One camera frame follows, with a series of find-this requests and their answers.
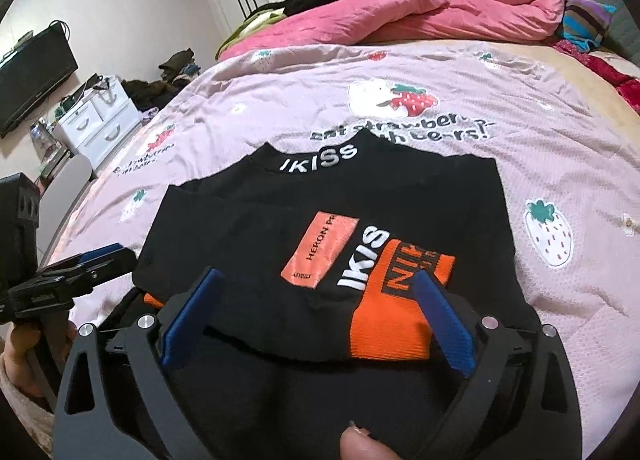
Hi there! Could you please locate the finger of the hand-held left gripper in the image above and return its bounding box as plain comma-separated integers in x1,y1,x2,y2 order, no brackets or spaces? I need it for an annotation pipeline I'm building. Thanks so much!
10,247,138,313
42,242,126,273

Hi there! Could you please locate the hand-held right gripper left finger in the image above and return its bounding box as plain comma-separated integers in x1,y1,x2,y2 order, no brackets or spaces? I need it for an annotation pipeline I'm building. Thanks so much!
52,267,226,460

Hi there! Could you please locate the yellow green blanket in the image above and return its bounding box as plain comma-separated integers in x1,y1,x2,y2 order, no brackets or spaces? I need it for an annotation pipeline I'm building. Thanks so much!
215,7,288,60

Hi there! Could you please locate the pile of dark clothes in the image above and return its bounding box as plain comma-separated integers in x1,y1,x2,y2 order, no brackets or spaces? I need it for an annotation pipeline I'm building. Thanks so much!
120,48,203,113

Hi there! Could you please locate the person's right hand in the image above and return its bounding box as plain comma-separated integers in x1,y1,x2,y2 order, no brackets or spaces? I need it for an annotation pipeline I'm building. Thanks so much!
340,422,401,460

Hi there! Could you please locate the grey quilted headboard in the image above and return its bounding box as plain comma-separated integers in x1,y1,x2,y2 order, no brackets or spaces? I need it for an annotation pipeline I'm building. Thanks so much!
520,0,640,75

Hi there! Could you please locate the person's left forearm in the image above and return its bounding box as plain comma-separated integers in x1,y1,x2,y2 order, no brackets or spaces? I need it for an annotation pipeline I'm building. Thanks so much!
0,355,56,453

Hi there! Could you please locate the black sweater with orange cuffs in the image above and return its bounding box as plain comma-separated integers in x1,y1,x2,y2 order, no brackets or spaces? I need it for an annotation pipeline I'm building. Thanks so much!
107,129,548,460

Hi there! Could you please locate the white drawer cabinet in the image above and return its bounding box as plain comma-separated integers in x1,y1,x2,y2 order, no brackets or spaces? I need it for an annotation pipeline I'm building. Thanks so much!
52,74,142,168

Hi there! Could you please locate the grey padded bed frame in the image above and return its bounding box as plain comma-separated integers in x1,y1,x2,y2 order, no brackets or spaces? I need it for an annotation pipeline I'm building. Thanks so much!
47,155,93,251

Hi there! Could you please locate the beige bed sheet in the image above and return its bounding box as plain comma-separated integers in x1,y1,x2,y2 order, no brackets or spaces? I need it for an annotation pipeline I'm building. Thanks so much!
495,42,640,121

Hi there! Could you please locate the black television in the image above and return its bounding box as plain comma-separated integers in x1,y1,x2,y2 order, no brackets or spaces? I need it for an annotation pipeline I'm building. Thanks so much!
0,22,80,139

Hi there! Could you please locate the pink comforter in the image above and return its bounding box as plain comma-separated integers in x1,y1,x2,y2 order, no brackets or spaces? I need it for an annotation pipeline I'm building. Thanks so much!
217,0,566,60

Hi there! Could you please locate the person's left hand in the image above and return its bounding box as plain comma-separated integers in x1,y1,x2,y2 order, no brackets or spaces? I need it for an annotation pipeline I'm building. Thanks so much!
7,320,78,398

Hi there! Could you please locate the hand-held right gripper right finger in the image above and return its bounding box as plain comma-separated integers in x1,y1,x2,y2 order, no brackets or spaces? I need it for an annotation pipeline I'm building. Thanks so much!
414,270,585,460

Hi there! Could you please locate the red floral pillow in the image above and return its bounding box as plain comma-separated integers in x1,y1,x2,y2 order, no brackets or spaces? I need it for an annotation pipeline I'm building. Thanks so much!
552,40,640,115

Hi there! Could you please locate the striped colourful pillow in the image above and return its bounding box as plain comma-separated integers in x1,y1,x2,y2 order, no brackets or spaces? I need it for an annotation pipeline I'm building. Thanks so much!
557,0,618,53

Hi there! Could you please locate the pink strawberry printed blanket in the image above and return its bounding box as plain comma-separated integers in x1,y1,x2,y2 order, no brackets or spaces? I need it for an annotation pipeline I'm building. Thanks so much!
42,40,640,460

